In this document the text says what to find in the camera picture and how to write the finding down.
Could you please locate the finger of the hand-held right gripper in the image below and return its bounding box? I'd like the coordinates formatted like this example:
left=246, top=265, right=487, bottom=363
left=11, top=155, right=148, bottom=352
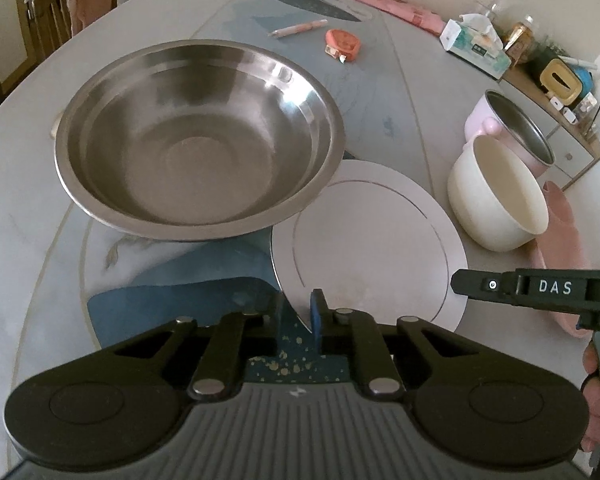
left=450, top=268, right=519, bottom=307

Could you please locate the large steel bowl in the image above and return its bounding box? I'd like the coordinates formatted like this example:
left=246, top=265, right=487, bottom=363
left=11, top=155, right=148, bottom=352
left=54, top=39, right=347, bottom=242

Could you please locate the tissue box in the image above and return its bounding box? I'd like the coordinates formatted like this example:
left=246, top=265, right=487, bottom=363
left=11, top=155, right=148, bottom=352
left=440, top=13, right=512, bottom=80

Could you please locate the wooden chair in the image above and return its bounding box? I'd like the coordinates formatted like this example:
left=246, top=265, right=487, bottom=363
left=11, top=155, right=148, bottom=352
left=11, top=0, right=77, bottom=88

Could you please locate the dark green container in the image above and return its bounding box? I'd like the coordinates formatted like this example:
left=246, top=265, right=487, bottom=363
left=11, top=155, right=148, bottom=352
left=527, top=44, right=561, bottom=82

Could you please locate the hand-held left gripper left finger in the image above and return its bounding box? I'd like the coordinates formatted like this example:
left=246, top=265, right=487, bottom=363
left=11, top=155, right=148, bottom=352
left=112, top=294, right=301, bottom=402

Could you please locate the cream bowl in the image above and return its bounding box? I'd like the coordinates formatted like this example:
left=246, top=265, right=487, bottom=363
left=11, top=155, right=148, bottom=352
left=447, top=135, right=550, bottom=252

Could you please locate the wooden drawer cabinet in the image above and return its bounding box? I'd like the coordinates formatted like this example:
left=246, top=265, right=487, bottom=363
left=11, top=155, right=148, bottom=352
left=500, top=66, right=600, bottom=192

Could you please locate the clear glass bottle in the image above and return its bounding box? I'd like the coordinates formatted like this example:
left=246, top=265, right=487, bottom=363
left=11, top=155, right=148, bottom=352
left=486, top=0, right=517, bottom=28

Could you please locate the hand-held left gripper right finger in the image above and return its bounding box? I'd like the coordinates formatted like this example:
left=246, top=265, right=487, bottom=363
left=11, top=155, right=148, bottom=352
left=309, top=289, right=473, bottom=401

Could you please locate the pink pen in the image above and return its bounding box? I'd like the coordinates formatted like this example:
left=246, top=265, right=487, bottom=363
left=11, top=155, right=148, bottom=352
left=267, top=18, right=329, bottom=38

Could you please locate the round steel plate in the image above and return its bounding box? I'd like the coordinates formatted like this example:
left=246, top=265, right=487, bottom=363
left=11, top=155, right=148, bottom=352
left=270, top=159, right=469, bottom=335

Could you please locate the orange correction tape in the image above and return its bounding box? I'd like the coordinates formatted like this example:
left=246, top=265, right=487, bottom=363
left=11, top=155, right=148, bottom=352
left=324, top=29, right=362, bottom=65

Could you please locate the pink mat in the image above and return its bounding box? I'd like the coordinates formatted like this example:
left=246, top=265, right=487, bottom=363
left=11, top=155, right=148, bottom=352
left=530, top=180, right=598, bottom=337

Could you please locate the person's right hand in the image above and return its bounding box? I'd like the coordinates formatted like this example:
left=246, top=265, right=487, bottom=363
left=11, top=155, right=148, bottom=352
left=579, top=339, right=600, bottom=454

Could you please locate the yellow tissue holder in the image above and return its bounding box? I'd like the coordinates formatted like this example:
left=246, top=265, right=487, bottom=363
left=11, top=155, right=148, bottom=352
left=538, top=58, right=584, bottom=101

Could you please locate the amber bottle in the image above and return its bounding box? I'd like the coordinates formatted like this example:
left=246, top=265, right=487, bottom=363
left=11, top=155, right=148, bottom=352
left=502, top=15, right=537, bottom=67

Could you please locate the pink pot with steel interior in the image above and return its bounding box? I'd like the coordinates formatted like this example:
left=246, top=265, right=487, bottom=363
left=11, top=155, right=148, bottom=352
left=464, top=89, right=556, bottom=173

